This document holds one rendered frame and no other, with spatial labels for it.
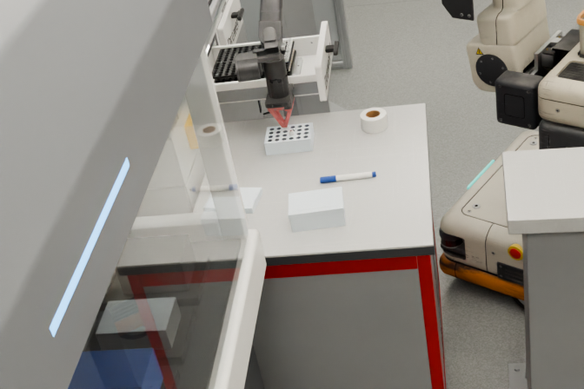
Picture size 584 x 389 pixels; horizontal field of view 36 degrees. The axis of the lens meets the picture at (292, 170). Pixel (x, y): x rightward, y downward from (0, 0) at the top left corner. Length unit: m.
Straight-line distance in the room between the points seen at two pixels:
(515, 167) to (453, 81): 2.01
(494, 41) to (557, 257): 0.76
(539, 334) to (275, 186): 0.74
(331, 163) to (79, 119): 1.31
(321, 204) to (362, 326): 0.32
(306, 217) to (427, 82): 2.22
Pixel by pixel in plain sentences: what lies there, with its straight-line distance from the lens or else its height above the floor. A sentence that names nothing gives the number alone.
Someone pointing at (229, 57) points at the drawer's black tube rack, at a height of 0.90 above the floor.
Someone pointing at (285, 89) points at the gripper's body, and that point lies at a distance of 2.30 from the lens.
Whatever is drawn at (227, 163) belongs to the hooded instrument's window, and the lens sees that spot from 1.68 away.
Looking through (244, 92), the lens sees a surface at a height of 0.86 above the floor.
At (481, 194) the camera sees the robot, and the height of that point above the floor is 0.28.
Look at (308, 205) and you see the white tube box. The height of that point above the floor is 0.81.
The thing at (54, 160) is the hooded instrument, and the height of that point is 1.53.
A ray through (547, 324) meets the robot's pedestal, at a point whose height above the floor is 0.41.
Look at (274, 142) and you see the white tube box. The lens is 2.33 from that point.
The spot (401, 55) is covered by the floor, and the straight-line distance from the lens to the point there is 4.44.
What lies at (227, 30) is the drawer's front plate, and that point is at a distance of 2.77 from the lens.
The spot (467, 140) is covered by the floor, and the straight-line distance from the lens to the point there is 3.72.
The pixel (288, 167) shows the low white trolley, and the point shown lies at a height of 0.76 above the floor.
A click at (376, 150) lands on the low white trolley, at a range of 2.29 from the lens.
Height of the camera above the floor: 1.99
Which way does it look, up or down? 33 degrees down
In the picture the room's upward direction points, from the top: 11 degrees counter-clockwise
